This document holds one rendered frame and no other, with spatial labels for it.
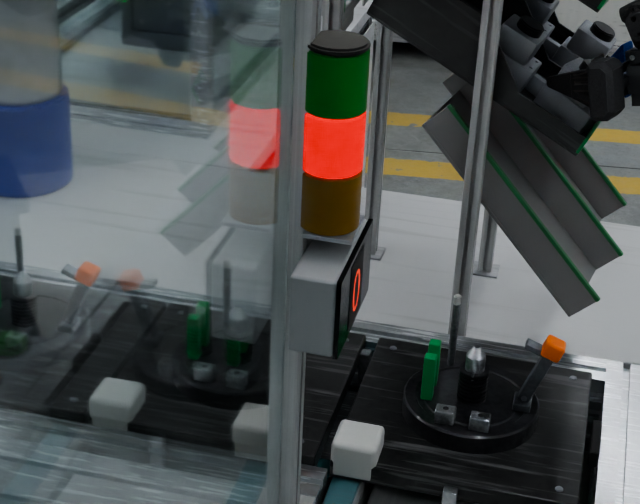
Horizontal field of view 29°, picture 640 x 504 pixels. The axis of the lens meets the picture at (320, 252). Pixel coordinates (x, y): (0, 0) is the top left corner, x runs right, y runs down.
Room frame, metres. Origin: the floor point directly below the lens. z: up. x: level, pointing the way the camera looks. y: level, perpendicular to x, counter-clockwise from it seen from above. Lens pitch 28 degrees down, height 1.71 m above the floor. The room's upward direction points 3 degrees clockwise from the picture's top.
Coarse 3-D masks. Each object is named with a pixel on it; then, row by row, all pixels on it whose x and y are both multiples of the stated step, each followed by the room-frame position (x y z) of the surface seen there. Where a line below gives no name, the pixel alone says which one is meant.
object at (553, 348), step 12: (552, 336) 1.07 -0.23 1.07; (528, 348) 1.06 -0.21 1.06; (540, 348) 1.06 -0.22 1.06; (552, 348) 1.05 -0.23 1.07; (564, 348) 1.05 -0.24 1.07; (540, 360) 1.06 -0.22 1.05; (552, 360) 1.05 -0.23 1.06; (540, 372) 1.06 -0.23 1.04; (528, 384) 1.06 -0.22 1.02; (528, 396) 1.06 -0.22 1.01
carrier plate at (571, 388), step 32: (384, 352) 1.19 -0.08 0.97; (416, 352) 1.19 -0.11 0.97; (384, 384) 1.12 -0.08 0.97; (544, 384) 1.14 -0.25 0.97; (576, 384) 1.14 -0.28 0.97; (352, 416) 1.06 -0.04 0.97; (384, 416) 1.06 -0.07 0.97; (544, 416) 1.08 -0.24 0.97; (576, 416) 1.08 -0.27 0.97; (384, 448) 1.01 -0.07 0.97; (416, 448) 1.01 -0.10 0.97; (544, 448) 1.02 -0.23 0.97; (576, 448) 1.03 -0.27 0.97; (384, 480) 0.98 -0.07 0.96; (416, 480) 0.97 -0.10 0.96; (448, 480) 0.96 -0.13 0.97; (480, 480) 0.97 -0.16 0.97; (512, 480) 0.97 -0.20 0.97; (544, 480) 0.97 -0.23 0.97; (576, 480) 0.97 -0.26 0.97
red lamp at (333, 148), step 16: (304, 128) 0.91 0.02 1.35; (320, 128) 0.90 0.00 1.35; (336, 128) 0.89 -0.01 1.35; (352, 128) 0.90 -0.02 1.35; (304, 144) 0.91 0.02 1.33; (320, 144) 0.90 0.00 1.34; (336, 144) 0.89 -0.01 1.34; (352, 144) 0.90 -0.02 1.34; (304, 160) 0.91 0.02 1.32; (320, 160) 0.90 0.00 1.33; (336, 160) 0.89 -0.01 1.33; (352, 160) 0.90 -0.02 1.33; (320, 176) 0.90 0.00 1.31; (336, 176) 0.89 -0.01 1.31; (352, 176) 0.90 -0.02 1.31
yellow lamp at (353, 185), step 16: (304, 176) 0.90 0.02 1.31; (304, 192) 0.90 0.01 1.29; (320, 192) 0.90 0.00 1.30; (336, 192) 0.89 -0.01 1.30; (352, 192) 0.90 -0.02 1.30; (304, 208) 0.90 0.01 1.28; (320, 208) 0.89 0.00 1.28; (336, 208) 0.89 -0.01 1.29; (352, 208) 0.90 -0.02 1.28; (304, 224) 0.90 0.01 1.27; (320, 224) 0.89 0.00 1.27; (336, 224) 0.89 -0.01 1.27; (352, 224) 0.90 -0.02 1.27
